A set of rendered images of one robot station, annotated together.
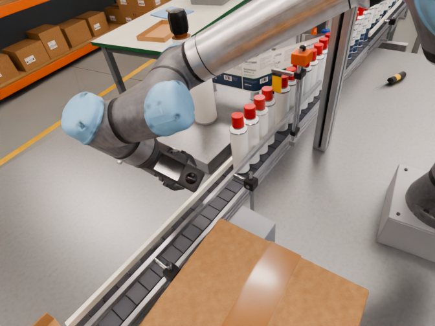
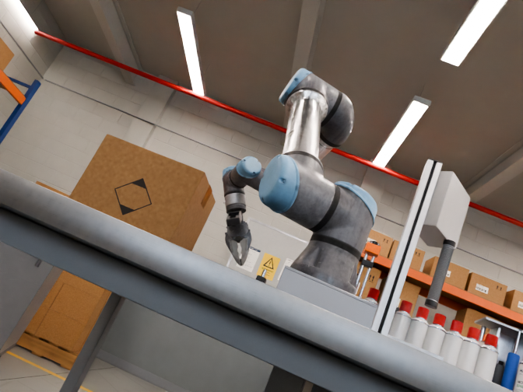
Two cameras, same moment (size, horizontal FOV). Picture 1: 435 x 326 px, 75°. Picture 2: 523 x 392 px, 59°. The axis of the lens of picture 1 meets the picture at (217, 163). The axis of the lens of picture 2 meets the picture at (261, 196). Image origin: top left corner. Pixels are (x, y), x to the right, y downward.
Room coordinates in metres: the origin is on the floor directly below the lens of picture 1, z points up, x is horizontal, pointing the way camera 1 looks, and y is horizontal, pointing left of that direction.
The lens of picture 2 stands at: (-0.31, -1.26, 0.75)
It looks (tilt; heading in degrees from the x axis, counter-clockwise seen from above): 18 degrees up; 60
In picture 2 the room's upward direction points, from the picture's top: 24 degrees clockwise
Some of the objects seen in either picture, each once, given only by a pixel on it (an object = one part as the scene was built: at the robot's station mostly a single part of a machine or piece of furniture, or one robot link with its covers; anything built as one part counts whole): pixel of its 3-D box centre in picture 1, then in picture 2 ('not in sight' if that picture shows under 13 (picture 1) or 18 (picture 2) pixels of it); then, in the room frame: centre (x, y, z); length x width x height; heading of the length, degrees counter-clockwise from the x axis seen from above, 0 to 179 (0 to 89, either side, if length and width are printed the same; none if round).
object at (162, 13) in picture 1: (171, 13); not in sight; (2.72, 0.19, 0.81); 0.32 x 0.24 x 0.01; 39
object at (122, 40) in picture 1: (204, 48); not in sight; (2.87, -0.05, 0.40); 1.90 x 0.75 x 0.80; 144
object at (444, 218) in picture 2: not in sight; (438, 210); (0.82, -0.37, 1.38); 0.17 x 0.10 x 0.19; 11
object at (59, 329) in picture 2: not in sight; (61, 274); (0.87, 3.72, 0.70); 1.20 x 0.83 x 1.39; 149
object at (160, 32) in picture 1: (162, 30); not in sight; (2.27, 0.25, 0.82); 0.34 x 0.24 x 0.04; 149
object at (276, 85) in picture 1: (276, 83); not in sight; (0.75, -0.21, 1.09); 0.03 x 0.01 x 0.06; 46
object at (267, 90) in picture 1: (267, 116); not in sight; (0.75, -0.18, 0.98); 0.05 x 0.05 x 0.20
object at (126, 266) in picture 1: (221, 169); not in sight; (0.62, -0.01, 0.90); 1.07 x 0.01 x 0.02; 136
